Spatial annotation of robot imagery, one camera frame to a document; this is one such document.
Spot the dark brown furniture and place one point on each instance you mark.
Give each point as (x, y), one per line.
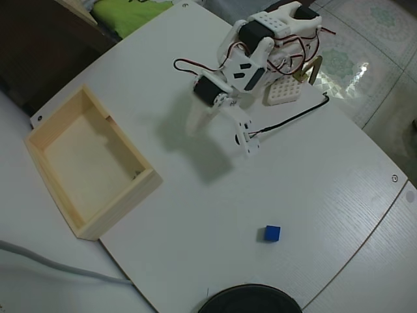
(39, 42)

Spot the green cloth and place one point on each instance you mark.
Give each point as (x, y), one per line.
(130, 16)

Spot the black round object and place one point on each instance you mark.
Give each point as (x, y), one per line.
(251, 300)

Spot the light wooden board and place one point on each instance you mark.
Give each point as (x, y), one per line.
(78, 9)

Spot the light wooden box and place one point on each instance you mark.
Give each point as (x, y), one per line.
(97, 202)

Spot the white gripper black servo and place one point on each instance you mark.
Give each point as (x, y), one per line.
(208, 92)

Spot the small blue cube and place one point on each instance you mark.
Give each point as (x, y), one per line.
(273, 234)

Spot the brass table clamp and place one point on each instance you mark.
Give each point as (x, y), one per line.
(314, 70)

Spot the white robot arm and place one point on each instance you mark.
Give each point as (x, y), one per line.
(277, 24)

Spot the grey round cap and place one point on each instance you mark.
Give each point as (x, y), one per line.
(410, 196)

